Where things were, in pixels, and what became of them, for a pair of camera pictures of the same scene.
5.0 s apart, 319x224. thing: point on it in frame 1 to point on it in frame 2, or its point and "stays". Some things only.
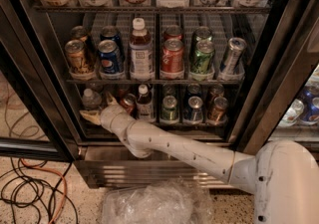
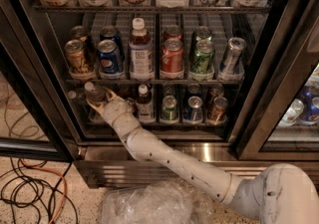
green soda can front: x=203 y=57 stays
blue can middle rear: x=111 y=33 stays
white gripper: x=110 y=116 to x=113 y=109
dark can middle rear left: x=79 y=32 stays
